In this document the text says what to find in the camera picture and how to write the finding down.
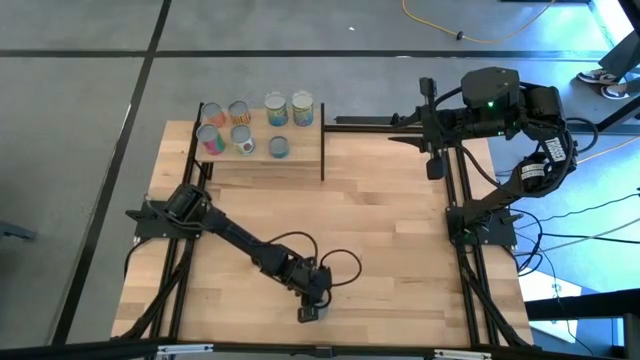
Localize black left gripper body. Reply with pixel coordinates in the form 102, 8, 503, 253
292, 264, 334, 309

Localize wooden shelf with black frame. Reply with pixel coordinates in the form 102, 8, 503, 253
185, 101, 327, 184

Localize pink green teal can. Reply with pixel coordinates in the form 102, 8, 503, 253
195, 123, 227, 156

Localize yellow cable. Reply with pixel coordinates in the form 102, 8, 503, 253
401, 0, 557, 45

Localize orange white can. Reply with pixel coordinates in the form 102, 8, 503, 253
201, 101, 229, 128

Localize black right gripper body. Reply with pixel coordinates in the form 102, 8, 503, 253
425, 99, 469, 151

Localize short teal can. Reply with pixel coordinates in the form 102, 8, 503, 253
268, 135, 291, 160

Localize tall yellow blue gradient can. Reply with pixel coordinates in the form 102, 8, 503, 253
291, 89, 316, 128
263, 91, 290, 128

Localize person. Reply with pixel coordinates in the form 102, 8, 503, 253
576, 27, 640, 101

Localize black cable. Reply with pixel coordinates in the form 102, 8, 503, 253
319, 248, 364, 289
263, 230, 321, 266
539, 230, 640, 247

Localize silver aluminium bracket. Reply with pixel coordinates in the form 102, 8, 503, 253
156, 343, 215, 356
433, 348, 494, 360

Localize black aluminium rig frame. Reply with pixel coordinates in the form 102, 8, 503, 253
110, 102, 535, 360

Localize yellow bean-pattern can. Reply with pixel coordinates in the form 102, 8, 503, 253
228, 100, 252, 126

